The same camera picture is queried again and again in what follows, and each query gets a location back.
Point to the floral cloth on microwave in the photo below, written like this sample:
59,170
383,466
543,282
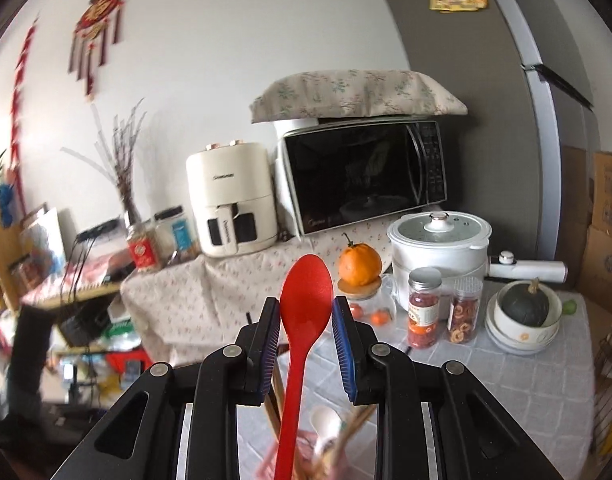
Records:
355,94

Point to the blue label glass jar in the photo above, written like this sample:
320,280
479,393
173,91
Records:
174,236

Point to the jar of dried fruit rings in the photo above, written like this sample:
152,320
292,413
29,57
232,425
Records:
464,305

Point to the white floral bowl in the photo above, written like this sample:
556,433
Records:
558,308

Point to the plain bamboo chopstick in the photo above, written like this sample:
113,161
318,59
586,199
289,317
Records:
274,401

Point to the white plastic rice spoon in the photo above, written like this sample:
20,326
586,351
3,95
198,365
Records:
327,425

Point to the jar of red dried berries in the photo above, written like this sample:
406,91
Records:
423,310

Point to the white plate under bowl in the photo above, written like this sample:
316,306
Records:
518,341

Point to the cream air fryer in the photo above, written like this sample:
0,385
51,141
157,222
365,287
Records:
231,195

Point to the large orange fruit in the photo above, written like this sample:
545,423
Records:
359,264

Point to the dark green squash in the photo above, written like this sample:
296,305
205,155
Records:
526,303

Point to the white rice cooker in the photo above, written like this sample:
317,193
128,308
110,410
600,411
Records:
454,243

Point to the red plastic spoon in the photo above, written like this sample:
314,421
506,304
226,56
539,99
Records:
305,309

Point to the grey checked tablecloth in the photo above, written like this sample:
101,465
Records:
550,394

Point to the red chinese knot decoration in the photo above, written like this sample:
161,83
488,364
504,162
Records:
98,27

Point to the red label tin jar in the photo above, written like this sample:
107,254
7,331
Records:
142,247

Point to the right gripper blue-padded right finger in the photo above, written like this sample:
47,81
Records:
432,421

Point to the pink perforated utensil holder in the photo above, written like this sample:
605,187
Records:
316,466

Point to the wire rack with packages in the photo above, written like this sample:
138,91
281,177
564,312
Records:
602,441

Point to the dried branches in vase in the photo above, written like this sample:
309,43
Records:
115,157

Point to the black microwave oven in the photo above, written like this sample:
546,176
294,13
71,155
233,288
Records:
338,173

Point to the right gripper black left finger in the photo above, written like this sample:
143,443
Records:
139,436

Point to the grey refrigerator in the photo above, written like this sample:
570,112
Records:
521,156

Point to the floral cloth on counter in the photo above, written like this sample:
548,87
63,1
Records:
185,312

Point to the small orange tomato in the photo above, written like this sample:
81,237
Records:
357,311
380,318

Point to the cardboard box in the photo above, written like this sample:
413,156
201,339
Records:
601,239

